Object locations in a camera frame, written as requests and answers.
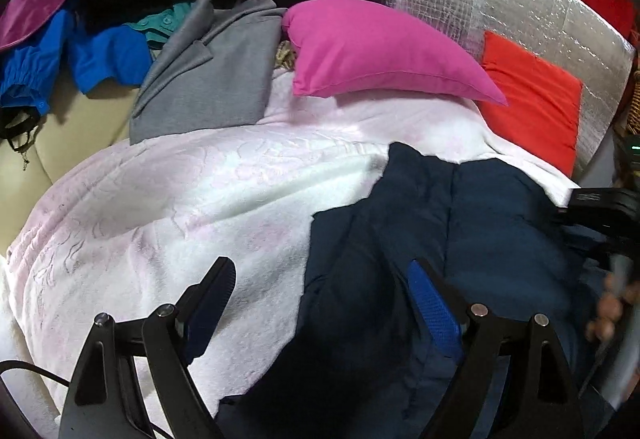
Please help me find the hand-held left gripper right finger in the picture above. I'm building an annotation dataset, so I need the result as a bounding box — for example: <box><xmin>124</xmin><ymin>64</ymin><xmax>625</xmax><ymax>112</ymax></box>
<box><xmin>406</xmin><ymin>259</ymin><xmax>601</xmax><ymax>439</ymax></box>

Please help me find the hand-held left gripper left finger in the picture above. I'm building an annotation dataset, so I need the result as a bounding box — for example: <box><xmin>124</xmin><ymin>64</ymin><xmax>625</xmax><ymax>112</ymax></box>
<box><xmin>57</xmin><ymin>256</ymin><xmax>237</xmax><ymax>439</ymax></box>

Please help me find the navy blue padded garment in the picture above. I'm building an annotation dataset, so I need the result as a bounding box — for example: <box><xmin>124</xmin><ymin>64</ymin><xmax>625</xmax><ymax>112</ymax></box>
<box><xmin>217</xmin><ymin>142</ymin><xmax>640</xmax><ymax>439</ymax></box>

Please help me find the person's right forearm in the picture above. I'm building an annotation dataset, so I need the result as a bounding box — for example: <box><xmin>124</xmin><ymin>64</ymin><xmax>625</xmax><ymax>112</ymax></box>
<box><xmin>597</xmin><ymin>339</ymin><xmax>640</xmax><ymax>415</ymax></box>

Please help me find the person's right hand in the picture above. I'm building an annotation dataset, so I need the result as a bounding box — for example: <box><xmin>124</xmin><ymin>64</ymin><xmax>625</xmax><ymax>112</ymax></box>
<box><xmin>585</xmin><ymin>276</ymin><xmax>640</xmax><ymax>341</ymax></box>

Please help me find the pale pink fluffy blanket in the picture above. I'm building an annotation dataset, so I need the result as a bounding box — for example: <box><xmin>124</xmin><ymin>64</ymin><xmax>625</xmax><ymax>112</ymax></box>
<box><xmin>0</xmin><ymin>66</ymin><xmax>576</xmax><ymax>439</ymax></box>

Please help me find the red-orange pillow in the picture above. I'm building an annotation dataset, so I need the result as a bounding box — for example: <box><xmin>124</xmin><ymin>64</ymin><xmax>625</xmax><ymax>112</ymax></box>
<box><xmin>477</xmin><ymin>30</ymin><xmax>585</xmax><ymax>175</ymax></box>

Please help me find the beige sofa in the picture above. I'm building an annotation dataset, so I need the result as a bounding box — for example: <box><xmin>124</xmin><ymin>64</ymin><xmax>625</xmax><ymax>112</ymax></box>
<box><xmin>0</xmin><ymin>79</ymin><xmax>146</xmax><ymax>260</ymax></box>

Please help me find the silver foil insulation sheet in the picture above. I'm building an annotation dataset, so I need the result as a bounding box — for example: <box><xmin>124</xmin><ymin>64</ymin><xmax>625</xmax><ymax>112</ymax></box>
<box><xmin>380</xmin><ymin>0</ymin><xmax>637</xmax><ymax>180</ymax></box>

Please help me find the grey garment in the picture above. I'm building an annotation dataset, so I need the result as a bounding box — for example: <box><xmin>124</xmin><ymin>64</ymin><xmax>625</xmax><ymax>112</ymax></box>
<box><xmin>129</xmin><ymin>0</ymin><xmax>288</xmax><ymax>145</ymax></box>

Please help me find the brown patterned cloth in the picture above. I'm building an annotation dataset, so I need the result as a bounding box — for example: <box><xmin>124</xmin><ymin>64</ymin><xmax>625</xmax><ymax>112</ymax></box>
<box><xmin>275</xmin><ymin>42</ymin><xmax>301</xmax><ymax>70</ymax></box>

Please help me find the magenta pillow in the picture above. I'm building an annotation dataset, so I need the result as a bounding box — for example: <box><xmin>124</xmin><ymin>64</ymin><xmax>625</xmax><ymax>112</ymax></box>
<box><xmin>282</xmin><ymin>0</ymin><xmax>510</xmax><ymax>107</ymax></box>

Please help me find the bright blue garment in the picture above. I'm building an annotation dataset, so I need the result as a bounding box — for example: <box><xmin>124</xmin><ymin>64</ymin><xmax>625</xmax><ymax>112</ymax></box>
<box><xmin>0</xmin><ymin>6</ymin><xmax>153</xmax><ymax>112</ymax></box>

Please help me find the teal garment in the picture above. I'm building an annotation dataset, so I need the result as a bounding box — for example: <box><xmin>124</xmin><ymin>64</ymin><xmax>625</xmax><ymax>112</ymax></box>
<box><xmin>125</xmin><ymin>2</ymin><xmax>193</xmax><ymax>45</ymax></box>

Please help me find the black garment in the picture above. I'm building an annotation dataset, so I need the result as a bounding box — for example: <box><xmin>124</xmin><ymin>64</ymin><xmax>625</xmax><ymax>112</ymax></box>
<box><xmin>75</xmin><ymin>0</ymin><xmax>211</xmax><ymax>35</ymax></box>

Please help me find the black cable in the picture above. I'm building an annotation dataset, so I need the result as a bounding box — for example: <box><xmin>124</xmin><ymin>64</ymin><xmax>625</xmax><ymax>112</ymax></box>
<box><xmin>0</xmin><ymin>359</ymin><xmax>71</xmax><ymax>387</ymax></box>

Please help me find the black stringy cloth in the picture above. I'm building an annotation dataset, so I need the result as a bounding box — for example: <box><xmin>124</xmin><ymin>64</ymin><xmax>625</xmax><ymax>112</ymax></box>
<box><xmin>0</xmin><ymin>106</ymin><xmax>43</xmax><ymax>172</ymax></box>

